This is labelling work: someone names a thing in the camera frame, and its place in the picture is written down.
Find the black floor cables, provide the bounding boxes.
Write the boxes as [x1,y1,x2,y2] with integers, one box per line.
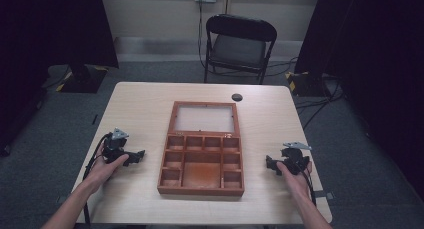
[294,76,346,131]

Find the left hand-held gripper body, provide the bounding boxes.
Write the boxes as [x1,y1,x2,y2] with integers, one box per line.
[101,127,130,165]

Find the black stand base yellow tape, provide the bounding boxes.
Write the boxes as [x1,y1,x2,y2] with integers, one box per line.
[55,63,110,94]
[285,70,332,98]

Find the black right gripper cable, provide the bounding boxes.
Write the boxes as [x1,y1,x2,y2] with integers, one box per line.
[299,168,318,207]

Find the black folding chair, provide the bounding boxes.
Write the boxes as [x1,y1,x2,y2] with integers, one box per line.
[203,13,279,86]

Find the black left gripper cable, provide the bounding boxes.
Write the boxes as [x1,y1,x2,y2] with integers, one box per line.
[82,132,113,227]

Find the wooden box with glass lid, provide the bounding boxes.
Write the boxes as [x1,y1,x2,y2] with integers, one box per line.
[156,100,246,198]

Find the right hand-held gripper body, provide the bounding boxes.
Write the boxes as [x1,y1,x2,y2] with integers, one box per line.
[280,141,313,176]

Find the person's left hand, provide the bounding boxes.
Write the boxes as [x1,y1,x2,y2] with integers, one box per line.
[83,153,130,194]

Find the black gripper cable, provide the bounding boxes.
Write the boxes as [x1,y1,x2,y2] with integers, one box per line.
[82,132,113,227]
[299,168,318,207]

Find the black curtain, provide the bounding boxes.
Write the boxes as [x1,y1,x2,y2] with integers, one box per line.
[0,0,120,157]
[294,0,424,202]

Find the grey strap at table edge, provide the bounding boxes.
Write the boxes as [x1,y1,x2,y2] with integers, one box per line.
[313,190,336,201]

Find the black cable from wall outlet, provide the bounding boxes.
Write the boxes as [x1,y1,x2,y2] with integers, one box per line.
[197,0,208,72]

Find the person's right hand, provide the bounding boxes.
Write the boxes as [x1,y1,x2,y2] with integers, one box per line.
[275,160,314,203]

